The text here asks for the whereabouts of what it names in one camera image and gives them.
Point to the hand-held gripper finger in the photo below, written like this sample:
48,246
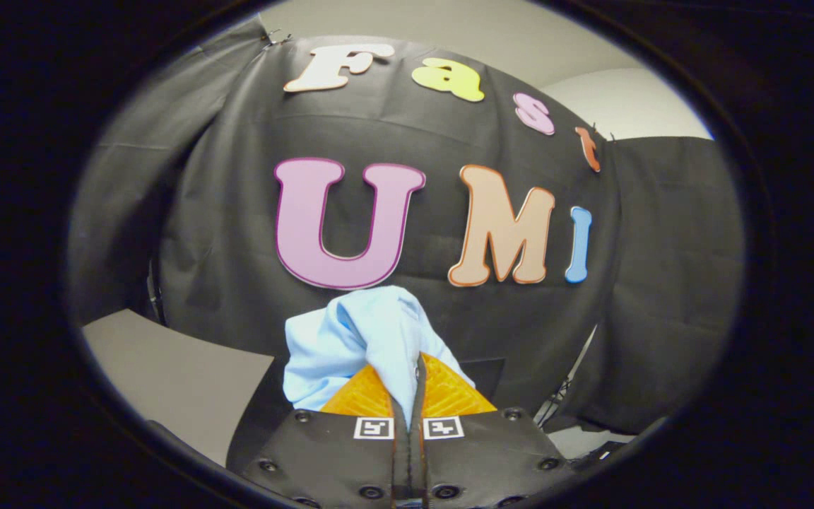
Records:
400,459
417,438

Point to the light blue cloth garment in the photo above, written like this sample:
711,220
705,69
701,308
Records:
372,339

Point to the metal tripod stand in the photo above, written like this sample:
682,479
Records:
555,396

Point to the small black device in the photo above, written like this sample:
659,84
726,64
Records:
598,452

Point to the beige and dark cabinet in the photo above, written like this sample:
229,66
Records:
167,375

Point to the black backdrop cloth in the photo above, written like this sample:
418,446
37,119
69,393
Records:
449,120

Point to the metal backdrop frame pole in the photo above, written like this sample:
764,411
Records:
155,297

